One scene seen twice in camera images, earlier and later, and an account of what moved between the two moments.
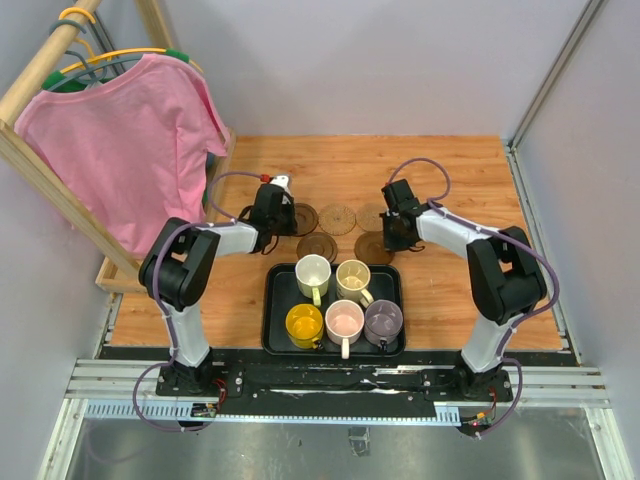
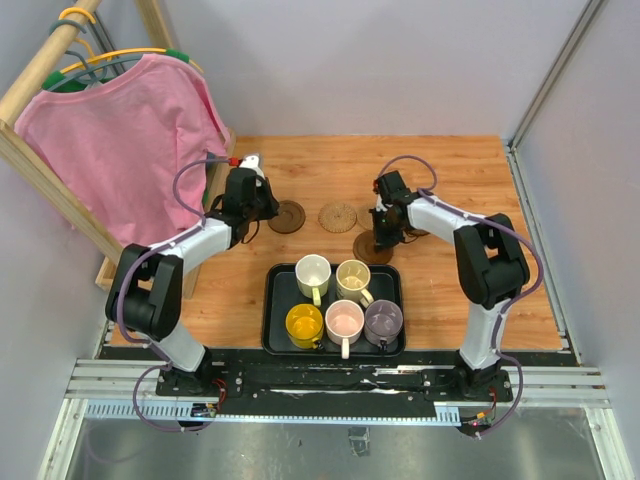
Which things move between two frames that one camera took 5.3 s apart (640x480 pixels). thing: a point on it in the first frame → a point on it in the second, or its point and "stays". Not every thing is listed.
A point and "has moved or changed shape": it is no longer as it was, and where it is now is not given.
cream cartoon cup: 352,277 stays
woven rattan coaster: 367,217 stays
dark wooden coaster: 317,243 has moved or changed shape
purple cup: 383,322 stays
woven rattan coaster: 337,220 stays
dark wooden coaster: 306,219 has moved or changed shape
